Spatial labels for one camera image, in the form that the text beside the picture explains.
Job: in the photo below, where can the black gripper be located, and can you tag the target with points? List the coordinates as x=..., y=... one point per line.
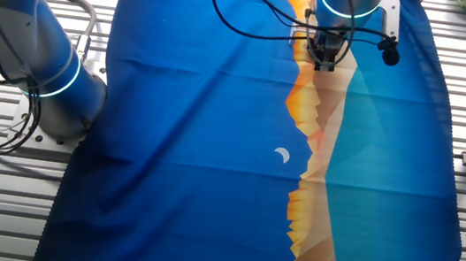
x=328, y=44

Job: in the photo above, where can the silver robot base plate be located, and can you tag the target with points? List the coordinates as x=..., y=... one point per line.
x=44, y=143

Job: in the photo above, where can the white mesh goal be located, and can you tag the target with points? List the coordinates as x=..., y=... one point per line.
x=299, y=34

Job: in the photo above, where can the blue landscape print cloth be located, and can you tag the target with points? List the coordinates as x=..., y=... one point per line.
x=210, y=168

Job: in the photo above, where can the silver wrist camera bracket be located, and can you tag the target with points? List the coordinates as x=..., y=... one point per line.
x=391, y=16

